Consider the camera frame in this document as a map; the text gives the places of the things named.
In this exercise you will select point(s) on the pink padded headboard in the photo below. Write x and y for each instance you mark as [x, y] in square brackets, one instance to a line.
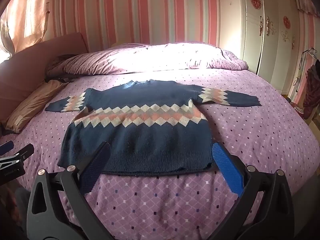
[37, 60]

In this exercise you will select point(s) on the pink sheer curtain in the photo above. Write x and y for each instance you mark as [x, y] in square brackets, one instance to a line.
[22, 17]

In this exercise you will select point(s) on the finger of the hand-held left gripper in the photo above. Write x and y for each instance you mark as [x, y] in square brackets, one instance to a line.
[6, 147]
[23, 152]

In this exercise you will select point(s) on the white desk lamp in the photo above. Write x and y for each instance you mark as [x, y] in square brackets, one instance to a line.
[301, 65]

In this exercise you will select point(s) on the purple dotted bed sheet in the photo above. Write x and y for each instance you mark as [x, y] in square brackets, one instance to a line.
[250, 140]

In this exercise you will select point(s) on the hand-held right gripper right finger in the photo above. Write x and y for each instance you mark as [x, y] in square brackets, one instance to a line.
[228, 171]

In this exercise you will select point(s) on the navy argyle knit sweater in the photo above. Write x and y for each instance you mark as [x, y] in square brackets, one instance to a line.
[140, 130]

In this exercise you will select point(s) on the brown satin pillow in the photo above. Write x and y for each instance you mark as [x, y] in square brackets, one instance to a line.
[32, 102]

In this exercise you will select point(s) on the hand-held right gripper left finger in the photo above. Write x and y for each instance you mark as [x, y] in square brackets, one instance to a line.
[96, 166]

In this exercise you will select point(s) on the purple dotted pillow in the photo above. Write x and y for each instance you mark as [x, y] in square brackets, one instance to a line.
[155, 57]

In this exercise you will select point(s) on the dark red hanging garment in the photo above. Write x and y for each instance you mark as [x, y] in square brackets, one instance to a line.
[312, 92]

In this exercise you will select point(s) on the white ornate wardrobe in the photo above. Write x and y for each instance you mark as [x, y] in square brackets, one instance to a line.
[270, 32]

